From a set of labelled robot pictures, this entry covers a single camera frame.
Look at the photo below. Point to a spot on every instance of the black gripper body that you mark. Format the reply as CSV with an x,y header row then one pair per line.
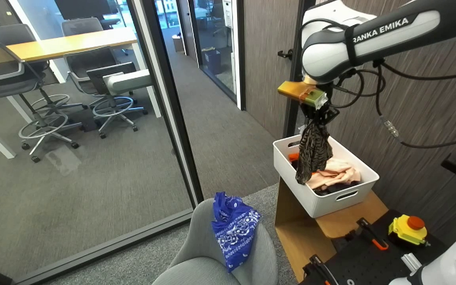
x,y
320,110

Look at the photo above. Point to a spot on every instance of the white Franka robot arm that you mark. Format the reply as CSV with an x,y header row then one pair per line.
x,y
376,36

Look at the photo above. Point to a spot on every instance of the orange cloth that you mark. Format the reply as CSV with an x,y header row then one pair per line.
x,y
293,156

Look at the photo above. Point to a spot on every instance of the pale pink cloth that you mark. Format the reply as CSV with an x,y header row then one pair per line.
x,y
339,171

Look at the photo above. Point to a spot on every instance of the black cloth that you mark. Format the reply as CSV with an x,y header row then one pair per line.
x,y
339,186

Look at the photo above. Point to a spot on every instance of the white plastic basket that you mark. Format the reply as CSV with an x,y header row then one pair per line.
x,y
324,202

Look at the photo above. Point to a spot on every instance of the blue bandana cloth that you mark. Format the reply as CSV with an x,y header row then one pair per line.
x,y
233,231

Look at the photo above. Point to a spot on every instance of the brown cardboard box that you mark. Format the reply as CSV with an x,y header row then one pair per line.
x,y
297,237

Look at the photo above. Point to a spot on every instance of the dark glass door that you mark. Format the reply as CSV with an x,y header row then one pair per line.
x,y
214,47

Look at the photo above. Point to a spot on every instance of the yellow emergency stop button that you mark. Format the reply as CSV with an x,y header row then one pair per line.
x,y
409,229

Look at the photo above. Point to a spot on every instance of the black bar clamp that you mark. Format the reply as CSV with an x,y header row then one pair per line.
x,y
320,269

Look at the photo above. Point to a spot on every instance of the grey upholstered chair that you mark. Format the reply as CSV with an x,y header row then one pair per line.
x,y
202,253

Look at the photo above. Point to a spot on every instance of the office stool with light seat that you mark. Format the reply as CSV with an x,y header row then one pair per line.
x,y
126,80

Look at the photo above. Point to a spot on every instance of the grey office chair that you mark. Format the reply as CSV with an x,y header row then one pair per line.
x,y
83,25

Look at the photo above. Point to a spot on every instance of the dark office chair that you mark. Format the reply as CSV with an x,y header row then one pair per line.
x,y
88,8

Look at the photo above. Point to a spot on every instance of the light wood desk white legs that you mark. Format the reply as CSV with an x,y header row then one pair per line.
x,y
70,44

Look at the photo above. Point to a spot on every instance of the black office chair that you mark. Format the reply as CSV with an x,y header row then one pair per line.
x,y
7,84

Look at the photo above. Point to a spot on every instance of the yellowish wrist camera box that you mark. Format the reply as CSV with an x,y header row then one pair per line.
x,y
301,91

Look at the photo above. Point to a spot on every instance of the black glass wall frame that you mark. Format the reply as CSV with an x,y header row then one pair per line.
x,y
167,104

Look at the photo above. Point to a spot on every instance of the silver metal bracket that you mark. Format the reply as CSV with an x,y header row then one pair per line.
x,y
411,261

